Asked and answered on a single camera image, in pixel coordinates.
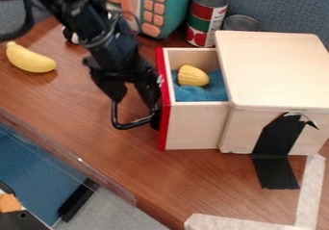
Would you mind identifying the drawer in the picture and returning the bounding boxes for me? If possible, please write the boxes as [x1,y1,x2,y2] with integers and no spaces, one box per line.
[109,46,233,152]

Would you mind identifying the red green white can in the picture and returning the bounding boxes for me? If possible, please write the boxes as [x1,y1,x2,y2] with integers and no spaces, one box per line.
[185,0,231,48]

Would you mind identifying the blue cloth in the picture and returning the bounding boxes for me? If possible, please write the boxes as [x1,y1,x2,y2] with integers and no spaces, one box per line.
[169,67,231,103]

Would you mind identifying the black tape strip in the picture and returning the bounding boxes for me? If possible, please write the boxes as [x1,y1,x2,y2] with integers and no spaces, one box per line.
[250,112,321,191]

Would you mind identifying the yellow toy banana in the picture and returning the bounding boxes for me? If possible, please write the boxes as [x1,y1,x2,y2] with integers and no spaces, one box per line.
[4,40,59,74]

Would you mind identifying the yellow toy corn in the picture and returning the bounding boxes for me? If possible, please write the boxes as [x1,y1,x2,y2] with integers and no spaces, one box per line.
[176,64,213,89]

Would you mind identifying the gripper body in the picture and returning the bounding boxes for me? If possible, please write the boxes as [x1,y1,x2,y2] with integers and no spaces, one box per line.
[81,42,164,85]

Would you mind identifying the cabinet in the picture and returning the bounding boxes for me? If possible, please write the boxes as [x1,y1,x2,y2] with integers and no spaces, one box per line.
[213,30,329,157]

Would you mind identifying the teal toy phone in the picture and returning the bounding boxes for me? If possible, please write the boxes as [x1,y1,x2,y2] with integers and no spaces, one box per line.
[117,0,200,40]

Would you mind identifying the silver can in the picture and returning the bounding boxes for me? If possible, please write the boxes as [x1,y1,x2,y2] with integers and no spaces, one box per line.
[220,13,263,33]

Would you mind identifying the white tape strip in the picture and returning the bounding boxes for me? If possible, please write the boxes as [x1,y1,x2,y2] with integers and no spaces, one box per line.
[182,153,328,230]

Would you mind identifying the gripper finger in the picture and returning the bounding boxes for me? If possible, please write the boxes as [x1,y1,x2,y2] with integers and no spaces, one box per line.
[92,75,129,103]
[133,79,165,132]

